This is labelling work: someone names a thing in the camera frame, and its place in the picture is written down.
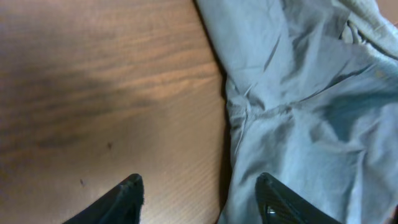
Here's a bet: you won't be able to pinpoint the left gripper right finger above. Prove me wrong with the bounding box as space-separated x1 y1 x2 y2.
255 172 340 224

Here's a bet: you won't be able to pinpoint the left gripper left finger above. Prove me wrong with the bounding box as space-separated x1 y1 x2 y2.
64 174 144 224

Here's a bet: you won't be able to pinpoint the grey shorts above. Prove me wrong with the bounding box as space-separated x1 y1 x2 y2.
197 0 397 223

